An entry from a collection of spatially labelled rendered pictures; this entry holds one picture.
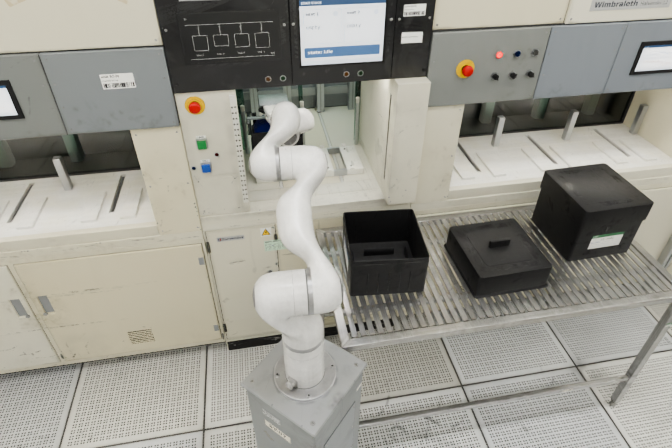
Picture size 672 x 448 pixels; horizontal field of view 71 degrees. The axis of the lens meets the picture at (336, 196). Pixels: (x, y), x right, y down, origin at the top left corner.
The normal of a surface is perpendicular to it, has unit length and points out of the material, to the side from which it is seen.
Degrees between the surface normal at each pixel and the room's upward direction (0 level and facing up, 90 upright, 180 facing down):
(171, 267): 90
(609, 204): 0
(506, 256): 0
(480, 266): 0
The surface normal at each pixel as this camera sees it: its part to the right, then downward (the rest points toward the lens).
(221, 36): 0.18, 0.59
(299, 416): 0.00, -0.81
